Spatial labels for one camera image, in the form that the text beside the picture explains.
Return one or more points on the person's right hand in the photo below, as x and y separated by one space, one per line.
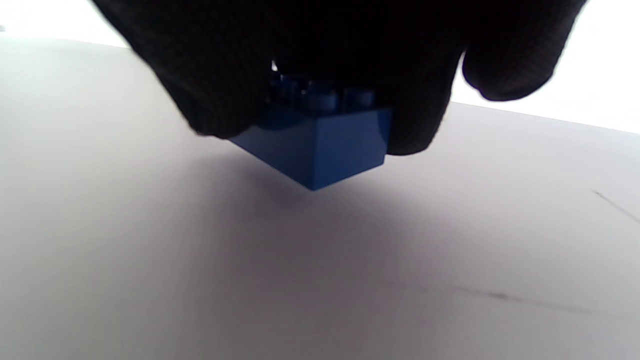
350 35

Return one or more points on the blue lego brick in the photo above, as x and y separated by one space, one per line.
325 145

